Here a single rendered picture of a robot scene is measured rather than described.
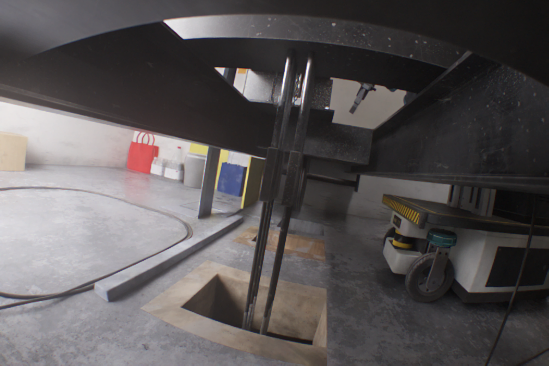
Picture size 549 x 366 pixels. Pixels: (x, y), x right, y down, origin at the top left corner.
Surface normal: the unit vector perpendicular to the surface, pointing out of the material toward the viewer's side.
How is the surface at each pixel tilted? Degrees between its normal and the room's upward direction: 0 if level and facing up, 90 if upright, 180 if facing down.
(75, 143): 90
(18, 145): 90
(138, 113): 90
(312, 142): 90
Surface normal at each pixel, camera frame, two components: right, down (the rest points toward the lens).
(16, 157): 0.97, 0.16
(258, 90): -0.18, -0.04
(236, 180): -0.40, -0.11
